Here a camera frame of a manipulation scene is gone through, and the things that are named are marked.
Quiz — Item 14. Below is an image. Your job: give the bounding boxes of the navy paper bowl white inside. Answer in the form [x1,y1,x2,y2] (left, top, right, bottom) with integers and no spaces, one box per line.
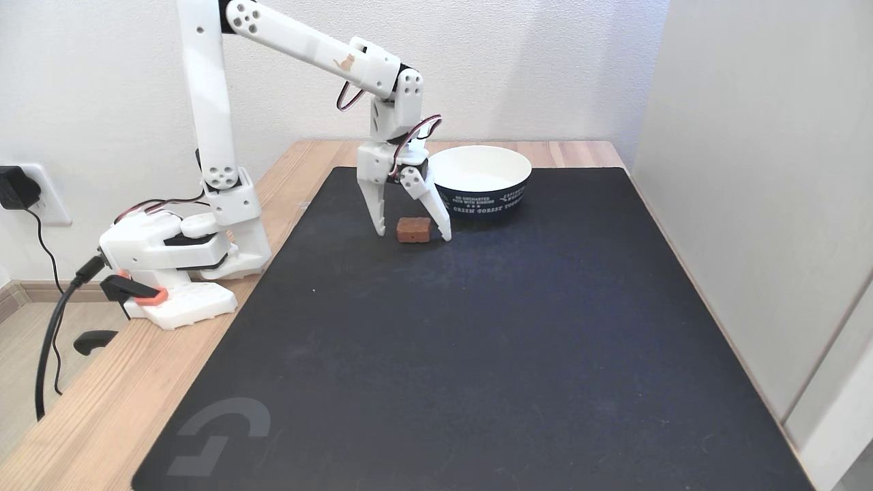
[426,145,533,220]

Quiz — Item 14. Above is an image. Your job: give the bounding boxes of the red white black servo wire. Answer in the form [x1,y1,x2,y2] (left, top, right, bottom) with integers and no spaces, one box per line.
[388,114,443,181]

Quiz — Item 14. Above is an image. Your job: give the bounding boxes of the black desk mat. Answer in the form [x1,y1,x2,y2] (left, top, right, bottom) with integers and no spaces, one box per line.
[131,167,816,491]

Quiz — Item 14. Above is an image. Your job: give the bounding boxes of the wooden baseboard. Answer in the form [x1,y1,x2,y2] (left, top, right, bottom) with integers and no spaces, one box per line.
[0,279,130,325]

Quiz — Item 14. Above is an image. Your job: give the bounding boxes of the white wall outlet plate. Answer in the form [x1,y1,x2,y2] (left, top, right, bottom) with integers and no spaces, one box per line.
[23,162,73,227]

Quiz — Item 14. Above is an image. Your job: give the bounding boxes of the thin black cable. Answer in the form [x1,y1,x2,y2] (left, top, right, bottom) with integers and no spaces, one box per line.
[24,207,66,396]

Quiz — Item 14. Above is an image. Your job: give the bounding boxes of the brown brick toy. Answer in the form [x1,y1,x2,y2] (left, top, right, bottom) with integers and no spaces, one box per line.
[396,216,432,245]

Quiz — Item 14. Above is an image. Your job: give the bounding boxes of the beige closet door panel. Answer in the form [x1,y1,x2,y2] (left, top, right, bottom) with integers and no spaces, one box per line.
[626,0,873,437]

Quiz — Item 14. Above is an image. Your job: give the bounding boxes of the black orange table clamp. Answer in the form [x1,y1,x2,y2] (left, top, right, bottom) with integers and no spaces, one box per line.
[74,271,170,357]

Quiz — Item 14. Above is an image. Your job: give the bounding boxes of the white door frame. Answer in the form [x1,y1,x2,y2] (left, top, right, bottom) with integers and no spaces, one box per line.
[783,283,873,491]

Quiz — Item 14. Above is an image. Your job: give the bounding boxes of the thick black cable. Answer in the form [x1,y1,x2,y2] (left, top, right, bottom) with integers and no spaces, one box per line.
[35,256,108,421]

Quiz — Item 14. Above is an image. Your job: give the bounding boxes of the black power adapter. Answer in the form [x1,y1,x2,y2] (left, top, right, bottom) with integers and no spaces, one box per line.
[0,166,36,211]

